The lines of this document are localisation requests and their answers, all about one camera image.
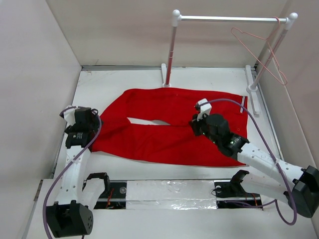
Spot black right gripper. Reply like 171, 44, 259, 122
188, 111, 220, 146

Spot red trousers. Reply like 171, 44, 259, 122
92, 88, 248, 167

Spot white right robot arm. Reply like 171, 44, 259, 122
189, 114, 319, 218

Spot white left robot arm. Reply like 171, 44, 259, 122
42, 106, 111, 239

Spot white metal clothes rack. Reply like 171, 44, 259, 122
161, 9, 298, 116

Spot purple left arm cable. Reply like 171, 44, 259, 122
42, 117, 102, 239

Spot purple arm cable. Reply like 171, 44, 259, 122
199, 98, 298, 224
42, 117, 102, 239

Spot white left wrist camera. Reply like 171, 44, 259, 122
59, 106, 80, 125

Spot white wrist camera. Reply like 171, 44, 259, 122
59, 106, 80, 125
195, 98, 212, 121

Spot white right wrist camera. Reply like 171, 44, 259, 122
195, 98, 212, 121

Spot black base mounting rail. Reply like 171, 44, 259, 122
95, 179, 262, 210

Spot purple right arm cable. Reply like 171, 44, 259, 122
199, 98, 298, 224

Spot pink wire hanger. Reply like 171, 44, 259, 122
230, 17, 295, 91

